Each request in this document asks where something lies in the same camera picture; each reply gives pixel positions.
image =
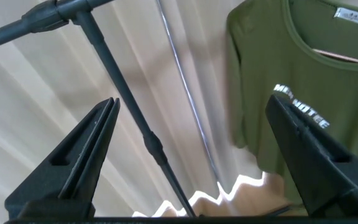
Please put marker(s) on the green printed shirt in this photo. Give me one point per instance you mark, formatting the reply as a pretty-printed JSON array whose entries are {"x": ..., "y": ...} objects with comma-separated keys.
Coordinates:
[{"x": 275, "y": 46}]

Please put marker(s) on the beige curtain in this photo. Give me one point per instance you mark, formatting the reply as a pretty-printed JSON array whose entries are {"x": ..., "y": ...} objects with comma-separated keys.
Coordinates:
[{"x": 26, "y": 93}]

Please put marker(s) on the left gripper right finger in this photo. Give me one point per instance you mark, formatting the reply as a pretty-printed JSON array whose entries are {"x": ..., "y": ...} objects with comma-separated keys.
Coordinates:
[{"x": 328, "y": 180}]

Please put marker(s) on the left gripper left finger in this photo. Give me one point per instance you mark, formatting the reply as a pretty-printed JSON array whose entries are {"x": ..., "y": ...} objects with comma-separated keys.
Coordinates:
[{"x": 57, "y": 186}]

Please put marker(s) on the pink clothes hanger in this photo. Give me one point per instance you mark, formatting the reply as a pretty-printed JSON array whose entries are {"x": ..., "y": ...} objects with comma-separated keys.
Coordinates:
[{"x": 340, "y": 56}]

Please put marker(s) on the black clothes rack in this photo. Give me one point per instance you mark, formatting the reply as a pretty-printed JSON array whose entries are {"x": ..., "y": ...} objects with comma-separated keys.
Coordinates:
[{"x": 113, "y": 71}]

